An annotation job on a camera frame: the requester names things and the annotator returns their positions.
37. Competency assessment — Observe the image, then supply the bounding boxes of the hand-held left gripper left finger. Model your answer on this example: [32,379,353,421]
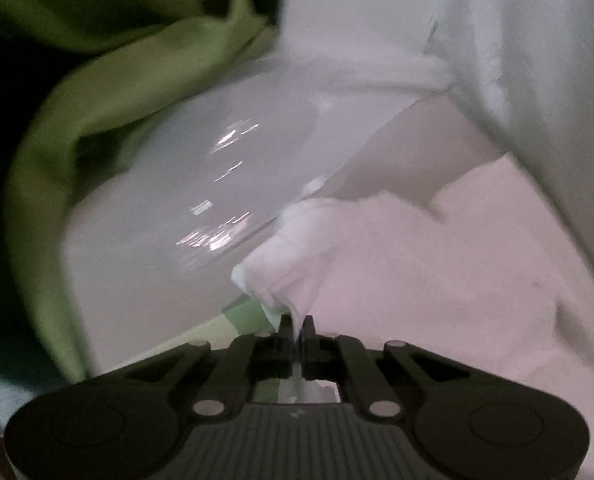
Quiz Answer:
[121,314,296,419]

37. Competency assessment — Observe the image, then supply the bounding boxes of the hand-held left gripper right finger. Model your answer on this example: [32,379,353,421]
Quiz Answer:
[299,314,472,420]

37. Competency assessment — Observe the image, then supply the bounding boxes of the pale pink white garment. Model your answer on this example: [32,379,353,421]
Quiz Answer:
[231,152,594,397]

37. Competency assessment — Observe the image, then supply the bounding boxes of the white plastic bin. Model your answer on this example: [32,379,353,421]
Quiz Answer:
[66,54,454,377]

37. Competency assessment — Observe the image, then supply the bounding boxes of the green cloth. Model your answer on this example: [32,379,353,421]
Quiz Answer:
[0,0,284,386]

